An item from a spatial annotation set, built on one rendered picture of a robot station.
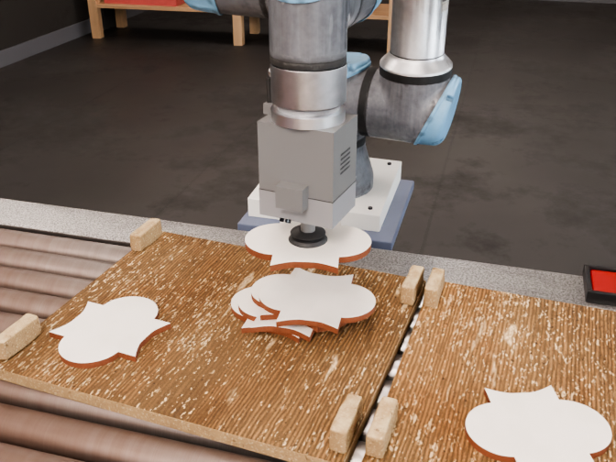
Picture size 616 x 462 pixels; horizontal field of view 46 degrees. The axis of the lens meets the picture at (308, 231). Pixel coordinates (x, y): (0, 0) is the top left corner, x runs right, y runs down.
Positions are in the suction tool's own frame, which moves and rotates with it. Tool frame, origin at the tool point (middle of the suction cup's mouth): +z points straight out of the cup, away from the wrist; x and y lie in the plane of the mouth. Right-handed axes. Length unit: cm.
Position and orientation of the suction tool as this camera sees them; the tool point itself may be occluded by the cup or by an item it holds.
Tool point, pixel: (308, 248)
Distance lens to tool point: 79.6
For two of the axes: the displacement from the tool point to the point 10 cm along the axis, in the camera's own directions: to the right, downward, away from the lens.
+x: 4.2, -4.1, 8.1
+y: 9.1, 1.9, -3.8
